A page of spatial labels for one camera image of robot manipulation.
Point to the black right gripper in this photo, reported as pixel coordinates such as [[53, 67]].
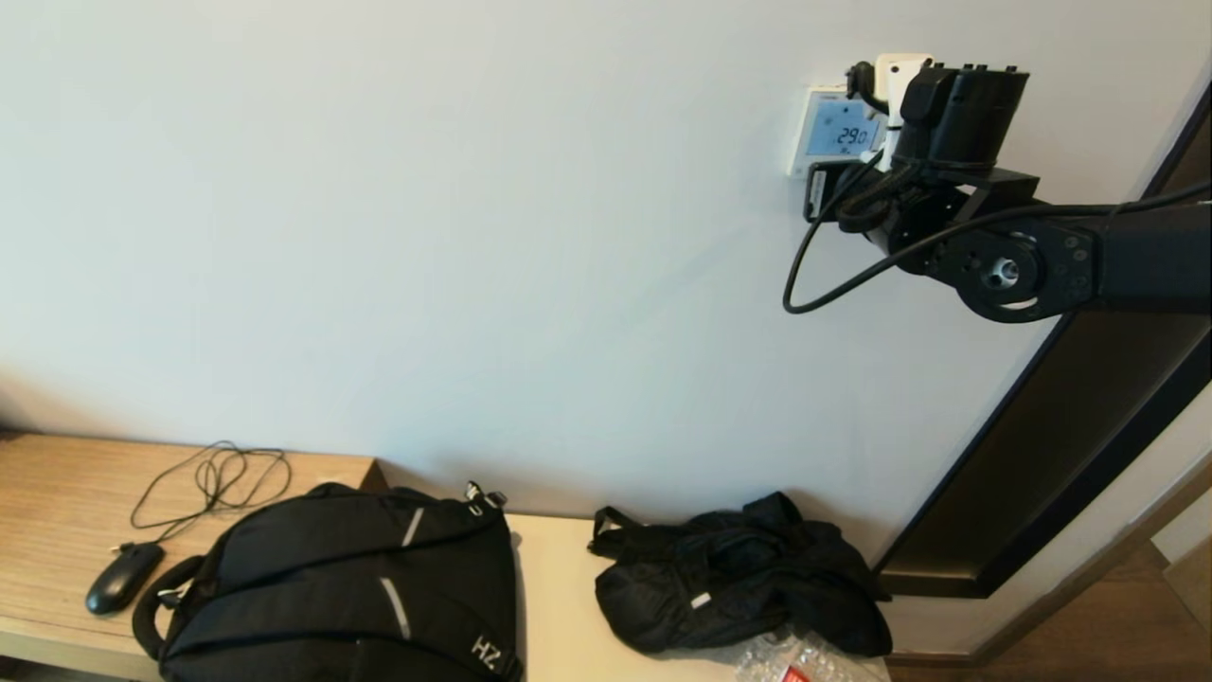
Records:
[[966, 114]]

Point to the white wall thermostat blue display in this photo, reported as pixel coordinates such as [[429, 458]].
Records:
[[838, 133]]

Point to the crumpled black soft bag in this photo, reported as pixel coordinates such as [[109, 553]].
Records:
[[739, 587]]

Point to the clear plastic bottle red label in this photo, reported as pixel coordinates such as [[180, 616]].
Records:
[[805, 663]]

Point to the white low cabinet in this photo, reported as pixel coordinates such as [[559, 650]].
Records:
[[559, 606]]

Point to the black backpack with grey stripes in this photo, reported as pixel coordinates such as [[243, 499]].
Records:
[[331, 568]]

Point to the black computer mouse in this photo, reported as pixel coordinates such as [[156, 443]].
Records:
[[121, 580]]

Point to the light wooden desk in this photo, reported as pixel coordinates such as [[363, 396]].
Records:
[[57, 502]]

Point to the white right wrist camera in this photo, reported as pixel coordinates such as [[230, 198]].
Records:
[[895, 76]]

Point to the dark brown door frame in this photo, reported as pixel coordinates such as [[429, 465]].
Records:
[[1060, 455]]

